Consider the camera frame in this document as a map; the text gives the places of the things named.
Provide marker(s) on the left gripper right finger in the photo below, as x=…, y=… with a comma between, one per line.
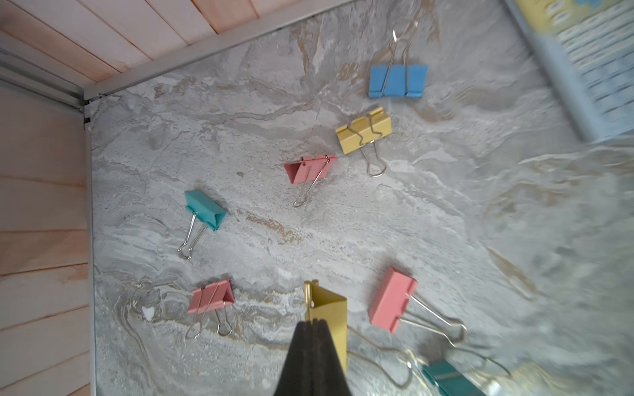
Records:
x=327, y=377

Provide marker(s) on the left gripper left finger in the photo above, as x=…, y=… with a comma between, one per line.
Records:
x=296, y=376

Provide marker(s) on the yellow binder clip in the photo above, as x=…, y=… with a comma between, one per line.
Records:
x=323, y=304
x=366, y=131

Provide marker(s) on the pink binder clip centre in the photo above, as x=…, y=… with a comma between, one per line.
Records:
x=389, y=307

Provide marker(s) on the pink binder clip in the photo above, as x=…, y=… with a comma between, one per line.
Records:
x=389, y=307
x=308, y=170
x=212, y=298

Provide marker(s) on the pink binder clip left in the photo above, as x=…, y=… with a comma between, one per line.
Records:
x=212, y=298

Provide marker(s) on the teal binder clip low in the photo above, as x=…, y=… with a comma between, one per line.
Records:
x=448, y=380

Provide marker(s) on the teal binder clip left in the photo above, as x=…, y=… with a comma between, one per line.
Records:
x=204, y=210

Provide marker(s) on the pink binder clip far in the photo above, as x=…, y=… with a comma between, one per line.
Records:
x=308, y=170

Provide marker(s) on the blue binder clip far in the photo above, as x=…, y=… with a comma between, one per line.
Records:
x=392, y=74

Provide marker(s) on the yellow blue calculator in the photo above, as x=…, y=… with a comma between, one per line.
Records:
x=586, y=48

